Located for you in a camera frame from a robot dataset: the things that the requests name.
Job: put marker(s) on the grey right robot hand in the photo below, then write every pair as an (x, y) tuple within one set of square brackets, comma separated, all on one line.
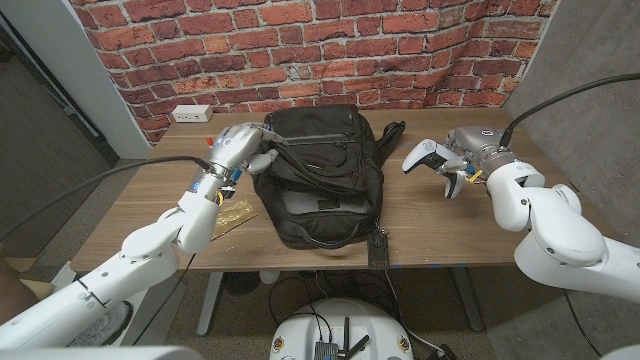
[(480, 145)]

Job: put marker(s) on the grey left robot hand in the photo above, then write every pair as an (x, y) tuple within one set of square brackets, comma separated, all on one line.
[(235, 147)]

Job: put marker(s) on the white game controller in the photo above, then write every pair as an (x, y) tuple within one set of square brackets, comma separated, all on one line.
[(422, 152)]

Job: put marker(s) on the black fabric backpack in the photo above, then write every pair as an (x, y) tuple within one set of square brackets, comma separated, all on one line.
[(325, 170)]

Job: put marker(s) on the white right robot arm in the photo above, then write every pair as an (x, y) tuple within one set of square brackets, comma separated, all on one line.
[(560, 235)]

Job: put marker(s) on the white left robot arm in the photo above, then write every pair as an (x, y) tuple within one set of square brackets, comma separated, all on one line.
[(140, 255)]

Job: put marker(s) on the white robot base with antennas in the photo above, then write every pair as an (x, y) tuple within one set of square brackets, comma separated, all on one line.
[(345, 320)]

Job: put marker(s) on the crinkled golden plastic wrap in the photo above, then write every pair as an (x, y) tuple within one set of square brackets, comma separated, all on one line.
[(237, 215)]

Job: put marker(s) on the white power strip box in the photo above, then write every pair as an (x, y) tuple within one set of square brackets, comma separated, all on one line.
[(191, 113)]

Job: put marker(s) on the red brick print backdrop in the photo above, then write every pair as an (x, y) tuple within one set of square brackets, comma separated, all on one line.
[(300, 50)]

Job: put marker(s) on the black leather luggage tag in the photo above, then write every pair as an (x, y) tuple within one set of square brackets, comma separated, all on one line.
[(378, 252)]

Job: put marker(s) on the white table leg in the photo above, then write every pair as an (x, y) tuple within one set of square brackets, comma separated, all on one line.
[(467, 300), (209, 305)]

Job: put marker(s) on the grey sneaker shoe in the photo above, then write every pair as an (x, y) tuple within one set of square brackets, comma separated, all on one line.
[(100, 327)]

